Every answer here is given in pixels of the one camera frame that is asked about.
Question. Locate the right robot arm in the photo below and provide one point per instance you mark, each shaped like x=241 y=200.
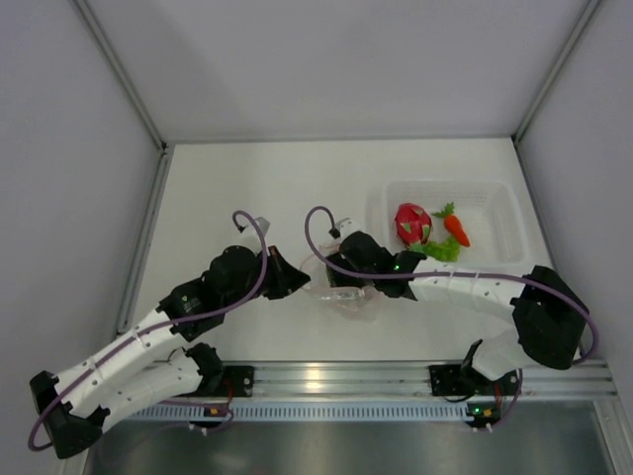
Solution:
x=546 y=318

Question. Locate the red fake food piece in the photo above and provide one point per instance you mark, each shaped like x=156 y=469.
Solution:
x=413 y=226

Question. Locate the aluminium frame post right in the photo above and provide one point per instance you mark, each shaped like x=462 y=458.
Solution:
x=564 y=53

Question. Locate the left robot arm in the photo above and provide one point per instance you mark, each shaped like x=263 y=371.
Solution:
x=162 y=356

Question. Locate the clear zip top bag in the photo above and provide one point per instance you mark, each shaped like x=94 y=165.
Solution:
x=349 y=297

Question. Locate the green fake grapes bunch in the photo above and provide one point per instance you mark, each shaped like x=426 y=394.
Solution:
x=447 y=250

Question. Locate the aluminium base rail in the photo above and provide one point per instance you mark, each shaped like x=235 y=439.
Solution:
x=412 y=379

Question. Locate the grey slotted cable duct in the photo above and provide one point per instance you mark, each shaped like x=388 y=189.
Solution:
x=318 y=412

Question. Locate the orange fake carrot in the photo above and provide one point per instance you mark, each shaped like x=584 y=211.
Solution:
x=452 y=224

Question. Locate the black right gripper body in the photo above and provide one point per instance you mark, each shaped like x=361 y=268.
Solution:
x=343 y=277

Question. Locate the white perforated plastic basket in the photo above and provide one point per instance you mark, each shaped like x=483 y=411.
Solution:
x=475 y=223

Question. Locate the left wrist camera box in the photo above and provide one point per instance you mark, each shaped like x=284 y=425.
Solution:
x=253 y=235

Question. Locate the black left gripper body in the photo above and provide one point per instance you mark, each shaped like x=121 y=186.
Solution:
x=273 y=275

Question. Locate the aluminium frame post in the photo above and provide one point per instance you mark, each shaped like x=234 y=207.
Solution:
x=564 y=53
x=104 y=45

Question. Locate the aluminium frame post left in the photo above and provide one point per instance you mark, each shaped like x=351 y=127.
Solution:
x=104 y=45

